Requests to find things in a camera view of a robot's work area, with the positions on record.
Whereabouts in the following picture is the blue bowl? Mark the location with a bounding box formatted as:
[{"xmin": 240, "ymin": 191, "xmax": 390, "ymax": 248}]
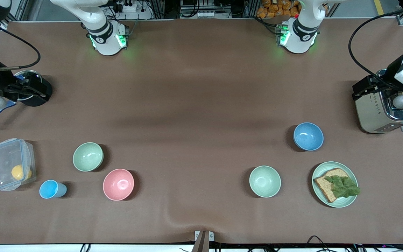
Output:
[{"xmin": 293, "ymin": 122, "xmax": 324, "ymax": 152}]

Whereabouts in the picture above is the pale green bowl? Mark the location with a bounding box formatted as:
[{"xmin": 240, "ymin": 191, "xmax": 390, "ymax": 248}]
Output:
[
  {"xmin": 249, "ymin": 166, "xmax": 282, "ymax": 198},
  {"xmin": 73, "ymin": 142, "xmax": 104, "ymax": 172}
]

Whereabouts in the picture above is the pink bowl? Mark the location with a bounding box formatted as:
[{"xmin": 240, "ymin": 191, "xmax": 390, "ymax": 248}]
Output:
[{"xmin": 103, "ymin": 169, "xmax": 135, "ymax": 201}]

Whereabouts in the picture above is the glass lid with blue knob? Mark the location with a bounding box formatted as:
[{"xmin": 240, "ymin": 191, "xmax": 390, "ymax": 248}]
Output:
[{"xmin": 14, "ymin": 70, "xmax": 43, "ymax": 102}]

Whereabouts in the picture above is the silver toaster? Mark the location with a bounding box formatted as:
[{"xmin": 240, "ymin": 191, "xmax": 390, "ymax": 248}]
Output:
[{"xmin": 355, "ymin": 69, "xmax": 403, "ymax": 134}]

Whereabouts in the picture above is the clear plastic lidded container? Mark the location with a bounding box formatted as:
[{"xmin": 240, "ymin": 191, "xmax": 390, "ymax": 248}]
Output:
[{"xmin": 0, "ymin": 138, "xmax": 37, "ymax": 191}]

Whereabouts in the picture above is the yellow fruit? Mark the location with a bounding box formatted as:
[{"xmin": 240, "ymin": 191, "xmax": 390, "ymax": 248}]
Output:
[{"xmin": 11, "ymin": 164, "xmax": 33, "ymax": 181}]

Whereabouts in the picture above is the blue cup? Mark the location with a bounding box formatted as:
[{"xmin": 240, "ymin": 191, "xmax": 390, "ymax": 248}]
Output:
[{"xmin": 39, "ymin": 180, "xmax": 67, "ymax": 199}]

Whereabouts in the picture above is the pale green plate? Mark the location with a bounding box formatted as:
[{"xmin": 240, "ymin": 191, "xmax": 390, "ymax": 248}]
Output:
[{"xmin": 312, "ymin": 161, "xmax": 359, "ymax": 208}]

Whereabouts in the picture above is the green lettuce leaf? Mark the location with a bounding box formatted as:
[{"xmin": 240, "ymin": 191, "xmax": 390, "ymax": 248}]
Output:
[{"xmin": 324, "ymin": 175, "xmax": 361, "ymax": 198}]

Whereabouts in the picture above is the brown bread slice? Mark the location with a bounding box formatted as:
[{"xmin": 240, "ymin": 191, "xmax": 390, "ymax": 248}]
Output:
[{"xmin": 313, "ymin": 168, "xmax": 350, "ymax": 203}]

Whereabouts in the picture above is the orange snack bag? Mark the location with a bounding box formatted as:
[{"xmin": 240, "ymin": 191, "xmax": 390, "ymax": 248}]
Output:
[{"xmin": 256, "ymin": 0, "xmax": 328, "ymax": 19}]

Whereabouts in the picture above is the white power strip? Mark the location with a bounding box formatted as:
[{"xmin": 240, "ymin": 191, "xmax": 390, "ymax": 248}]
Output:
[{"xmin": 112, "ymin": 0, "xmax": 153, "ymax": 20}]

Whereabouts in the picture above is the black pot with blue handle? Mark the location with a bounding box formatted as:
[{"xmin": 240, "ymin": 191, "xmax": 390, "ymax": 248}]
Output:
[{"xmin": 0, "ymin": 70, "xmax": 53, "ymax": 127}]

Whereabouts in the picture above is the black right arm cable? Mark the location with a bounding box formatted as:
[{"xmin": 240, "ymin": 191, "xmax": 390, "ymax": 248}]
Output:
[{"xmin": 0, "ymin": 29, "xmax": 42, "ymax": 71}]

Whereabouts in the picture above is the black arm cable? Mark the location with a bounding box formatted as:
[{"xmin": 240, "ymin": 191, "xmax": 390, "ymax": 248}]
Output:
[
  {"xmin": 0, "ymin": 29, "xmax": 42, "ymax": 71},
  {"xmin": 348, "ymin": 6, "xmax": 403, "ymax": 89}
]

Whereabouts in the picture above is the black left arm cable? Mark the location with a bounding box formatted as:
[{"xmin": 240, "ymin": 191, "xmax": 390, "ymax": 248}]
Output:
[{"xmin": 348, "ymin": 6, "xmax": 403, "ymax": 89}]

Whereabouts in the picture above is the black looped floor cable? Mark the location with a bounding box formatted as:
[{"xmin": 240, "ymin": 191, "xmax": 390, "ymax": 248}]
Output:
[{"xmin": 306, "ymin": 235, "xmax": 333, "ymax": 246}]

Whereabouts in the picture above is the metal table bracket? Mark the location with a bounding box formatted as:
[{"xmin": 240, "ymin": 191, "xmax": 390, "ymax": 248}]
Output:
[{"xmin": 192, "ymin": 230, "xmax": 214, "ymax": 252}]

